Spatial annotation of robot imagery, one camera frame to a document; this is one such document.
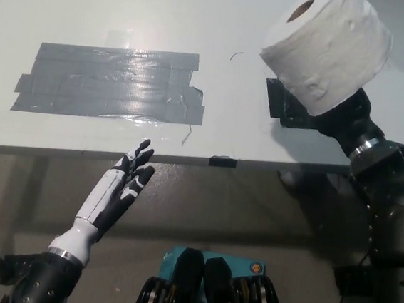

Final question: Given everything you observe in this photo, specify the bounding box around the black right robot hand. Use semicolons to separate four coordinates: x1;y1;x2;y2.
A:
308;82;390;155

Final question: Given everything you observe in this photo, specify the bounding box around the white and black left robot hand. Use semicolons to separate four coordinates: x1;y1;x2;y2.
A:
46;130;158;272

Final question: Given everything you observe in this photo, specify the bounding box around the white toilet paper roll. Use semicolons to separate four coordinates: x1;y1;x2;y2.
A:
254;0;397;123

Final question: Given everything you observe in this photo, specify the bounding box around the black ribbed left robot block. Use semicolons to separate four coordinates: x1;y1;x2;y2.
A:
132;242;211;303

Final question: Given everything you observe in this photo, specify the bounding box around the black ribbed robot block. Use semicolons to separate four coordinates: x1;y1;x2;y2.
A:
132;242;211;303
200;255;294;303

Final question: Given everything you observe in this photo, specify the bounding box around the black ribbed right robot block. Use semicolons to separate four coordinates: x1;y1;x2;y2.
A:
200;255;294;303

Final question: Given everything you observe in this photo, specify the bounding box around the teal robot body box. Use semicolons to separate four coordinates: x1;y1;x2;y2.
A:
157;244;269;303

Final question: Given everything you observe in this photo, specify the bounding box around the black tape square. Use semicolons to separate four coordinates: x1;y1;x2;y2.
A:
261;77;326;132

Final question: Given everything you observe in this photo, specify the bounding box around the white shoe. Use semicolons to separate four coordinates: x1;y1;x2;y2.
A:
276;169;304;197

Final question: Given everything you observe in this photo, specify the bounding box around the small black tape piece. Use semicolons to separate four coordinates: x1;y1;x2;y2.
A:
209;154;239;169

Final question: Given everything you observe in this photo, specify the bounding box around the grey duct tape patch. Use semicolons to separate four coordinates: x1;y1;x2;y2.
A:
9;36;212;130

